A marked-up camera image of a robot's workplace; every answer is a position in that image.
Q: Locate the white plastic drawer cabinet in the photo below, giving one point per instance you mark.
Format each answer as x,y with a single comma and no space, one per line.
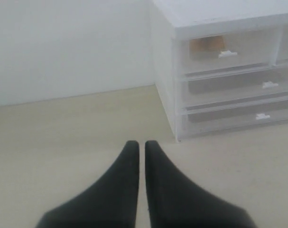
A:
167,16

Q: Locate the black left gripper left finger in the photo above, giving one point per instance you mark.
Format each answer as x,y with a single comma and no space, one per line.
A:
111,202

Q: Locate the middle wide clear drawer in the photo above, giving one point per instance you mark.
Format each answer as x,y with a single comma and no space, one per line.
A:
225,88

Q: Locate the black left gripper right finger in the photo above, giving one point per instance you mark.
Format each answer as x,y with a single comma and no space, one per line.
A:
175,201

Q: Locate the wide clear drawer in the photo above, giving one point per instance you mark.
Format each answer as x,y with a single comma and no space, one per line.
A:
249,111
225,88

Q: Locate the bottom wide clear drawer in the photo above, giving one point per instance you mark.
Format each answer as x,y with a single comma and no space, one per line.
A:
249,111

